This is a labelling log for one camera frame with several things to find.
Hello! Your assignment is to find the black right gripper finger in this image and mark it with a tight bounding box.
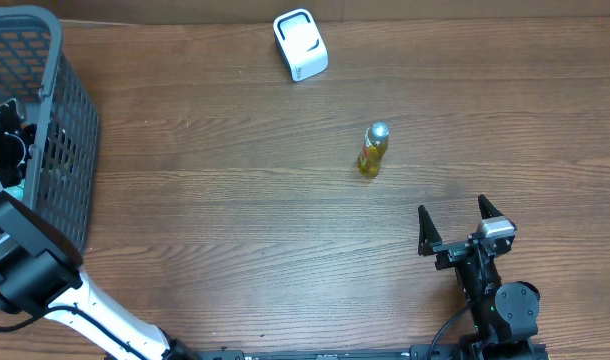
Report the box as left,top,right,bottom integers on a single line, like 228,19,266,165
478,194,502,220
418,205,443,256

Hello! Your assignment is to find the yellow dish soap bottle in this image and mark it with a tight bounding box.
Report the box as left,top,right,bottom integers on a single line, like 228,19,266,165
357,122,390,177

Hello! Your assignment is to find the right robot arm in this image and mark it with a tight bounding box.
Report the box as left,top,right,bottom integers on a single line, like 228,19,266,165
410,195,549,360

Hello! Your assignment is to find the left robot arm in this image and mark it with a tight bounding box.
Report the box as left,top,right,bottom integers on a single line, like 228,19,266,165
0,182,198,360

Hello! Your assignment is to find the white barcode scanner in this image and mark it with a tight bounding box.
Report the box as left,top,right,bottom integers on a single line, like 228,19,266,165
272,8,329,82

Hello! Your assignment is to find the grey plastic mesh basket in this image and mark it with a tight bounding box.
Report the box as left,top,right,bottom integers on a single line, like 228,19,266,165
0,6,100,251

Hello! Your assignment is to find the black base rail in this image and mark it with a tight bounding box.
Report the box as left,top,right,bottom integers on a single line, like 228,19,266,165
104,343,550,360

